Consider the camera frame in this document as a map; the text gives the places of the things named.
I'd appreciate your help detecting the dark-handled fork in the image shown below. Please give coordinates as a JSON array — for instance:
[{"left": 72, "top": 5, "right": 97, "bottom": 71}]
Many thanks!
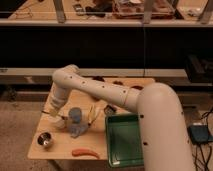
[{"left": 41, "top": 110, "right": 68, "bottom": 120}]

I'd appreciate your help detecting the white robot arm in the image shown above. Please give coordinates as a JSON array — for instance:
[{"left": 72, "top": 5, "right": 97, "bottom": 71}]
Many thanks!
[{"left": 50, "top": 65, "right": 195, "bottom": 171}]

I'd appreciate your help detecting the white paper cup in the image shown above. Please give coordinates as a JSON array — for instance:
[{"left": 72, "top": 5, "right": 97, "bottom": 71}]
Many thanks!
[{"left": 49, "top": 116, "right": 66, "bottom": 129}]

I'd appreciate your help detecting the grey blue cup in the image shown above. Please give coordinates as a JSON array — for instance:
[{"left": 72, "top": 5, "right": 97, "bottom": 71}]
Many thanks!
[{"left": 68, "top": 107, "right": 82, "bottom": 123}]

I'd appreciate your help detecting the small metal bowl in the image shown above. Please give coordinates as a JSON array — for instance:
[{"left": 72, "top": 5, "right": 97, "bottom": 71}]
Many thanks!
[{"left": 37, "top": 132, "right": 53, "bottom": 148}]

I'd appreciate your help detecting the yellow banana toy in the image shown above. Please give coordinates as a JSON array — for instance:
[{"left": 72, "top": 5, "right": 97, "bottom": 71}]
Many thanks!
[{"left": 88, "top": 105, "right": 100, "bottom": 126}]

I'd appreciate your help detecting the wooden table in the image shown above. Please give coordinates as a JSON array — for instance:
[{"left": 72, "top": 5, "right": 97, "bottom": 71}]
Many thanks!
[{"left": 27, "top": 77, "right": 156, "bottom": 161}]

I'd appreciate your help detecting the orange sausage toy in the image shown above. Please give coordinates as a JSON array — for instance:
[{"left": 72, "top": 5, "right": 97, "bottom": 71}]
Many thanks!
[{"left": 71, "top": 149, "right": 100, "bottom": 159}]

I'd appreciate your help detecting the small dark metal object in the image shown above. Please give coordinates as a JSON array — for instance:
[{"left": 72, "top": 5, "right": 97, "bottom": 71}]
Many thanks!
[{"left": 104, "top": 105, "right": 117, "bottom": 116}]

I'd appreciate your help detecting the dark red plate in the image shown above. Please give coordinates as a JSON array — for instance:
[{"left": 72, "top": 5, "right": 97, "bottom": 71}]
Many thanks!
[{"left": 92, "top": 76, "right": 105, "bottom": 82}]

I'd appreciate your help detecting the dark grapes toy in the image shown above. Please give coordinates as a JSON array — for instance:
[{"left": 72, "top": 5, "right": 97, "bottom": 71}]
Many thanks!
[{"left": 113, "top": 80, "right": 123, "bottom": 85}]

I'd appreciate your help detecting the green plastic tray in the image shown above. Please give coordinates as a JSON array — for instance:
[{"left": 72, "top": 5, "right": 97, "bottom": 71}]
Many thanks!
[{"left": 105, "top": 114, "right": 144, "bottom": 168}]

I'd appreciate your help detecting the red brown bowl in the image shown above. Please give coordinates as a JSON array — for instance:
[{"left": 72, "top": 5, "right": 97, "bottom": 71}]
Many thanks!
[{"left": 131, "top": 85, "right": 143, "bottom": 90}]

